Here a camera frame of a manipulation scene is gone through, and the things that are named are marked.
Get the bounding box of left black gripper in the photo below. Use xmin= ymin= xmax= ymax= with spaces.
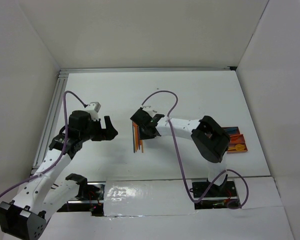
xmin=80 ymin=115 xmax=118 ymax=142

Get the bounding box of yellow fork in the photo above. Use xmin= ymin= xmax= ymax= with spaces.
xmin=139 ymin=140 xmax=144 ymax=153

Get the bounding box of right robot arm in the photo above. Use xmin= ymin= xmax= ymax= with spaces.
xmin=130 ymin=108 xmax=230 ymax=196

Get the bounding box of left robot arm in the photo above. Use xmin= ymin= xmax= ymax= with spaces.
xmin=0 ymin=110 xmax=118 ymax=240

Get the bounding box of pink top container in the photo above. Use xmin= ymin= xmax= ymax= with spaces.
xmin=221 ymin=126 xmax=241 ymax=136

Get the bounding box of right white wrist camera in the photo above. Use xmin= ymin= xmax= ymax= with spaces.
xmin=142 ymin=106 xmax=157 ymax=114

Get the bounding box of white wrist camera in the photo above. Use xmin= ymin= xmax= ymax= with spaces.
xmin=84 ymin=102 xmax=101 ymax=122
xmin=142 ymin=106 xmax=157 ymax=114

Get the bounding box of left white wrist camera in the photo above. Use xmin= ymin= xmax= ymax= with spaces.
xmin=84 ymin=102 xmax=101 ymax=122

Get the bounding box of aluminium frame rail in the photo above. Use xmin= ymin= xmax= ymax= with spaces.
xmin=59 ymin=66 xmax=238 ymax=75

